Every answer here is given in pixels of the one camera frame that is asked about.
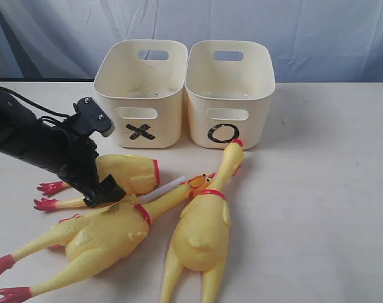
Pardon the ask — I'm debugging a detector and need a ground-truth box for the yellow rubber chicken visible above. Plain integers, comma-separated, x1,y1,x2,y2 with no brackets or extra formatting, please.
159,138,245,302
0,174,215,302

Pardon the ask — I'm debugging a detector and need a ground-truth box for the headless yellow chicken body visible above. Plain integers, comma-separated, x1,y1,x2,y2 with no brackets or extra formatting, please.
33,154,161,211

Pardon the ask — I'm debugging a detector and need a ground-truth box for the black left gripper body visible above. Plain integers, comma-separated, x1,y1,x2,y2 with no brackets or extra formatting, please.
51,122,100,202

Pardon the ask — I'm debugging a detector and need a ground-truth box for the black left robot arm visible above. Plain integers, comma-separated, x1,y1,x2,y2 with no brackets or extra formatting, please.
0,86,126,208

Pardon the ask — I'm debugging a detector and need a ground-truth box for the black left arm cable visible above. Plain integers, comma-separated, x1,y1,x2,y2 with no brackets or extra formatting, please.
8,90,69,127

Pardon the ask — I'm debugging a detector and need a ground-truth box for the blue backdrop curtain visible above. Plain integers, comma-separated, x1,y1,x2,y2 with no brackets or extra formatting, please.
0,1,383,82

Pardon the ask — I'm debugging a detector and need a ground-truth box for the cream bin marked X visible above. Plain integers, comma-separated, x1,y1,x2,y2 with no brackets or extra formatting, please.
94,39,188,148

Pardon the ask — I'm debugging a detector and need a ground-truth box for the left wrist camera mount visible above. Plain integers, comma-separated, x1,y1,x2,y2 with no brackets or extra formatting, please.
72,97,115,138

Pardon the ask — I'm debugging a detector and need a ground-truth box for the cream bin marked O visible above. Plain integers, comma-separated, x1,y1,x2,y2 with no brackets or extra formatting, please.
185,40,276,149

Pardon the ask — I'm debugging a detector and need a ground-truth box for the detached chicken head with tube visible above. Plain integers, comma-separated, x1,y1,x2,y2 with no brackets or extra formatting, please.
58,176,186,226

